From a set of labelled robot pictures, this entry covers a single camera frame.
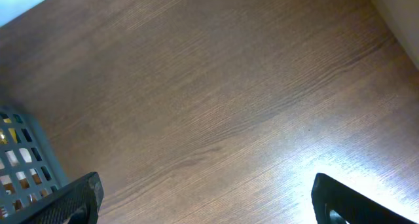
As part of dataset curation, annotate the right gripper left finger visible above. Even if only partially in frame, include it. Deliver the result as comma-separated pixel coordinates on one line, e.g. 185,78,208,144
1,172,103,224

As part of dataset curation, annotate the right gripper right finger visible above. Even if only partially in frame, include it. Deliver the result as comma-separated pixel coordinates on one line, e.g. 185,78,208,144
311,173,414,224

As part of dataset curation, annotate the grey plastic lattice basket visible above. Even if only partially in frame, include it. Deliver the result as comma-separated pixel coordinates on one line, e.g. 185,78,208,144
1,105,69,219

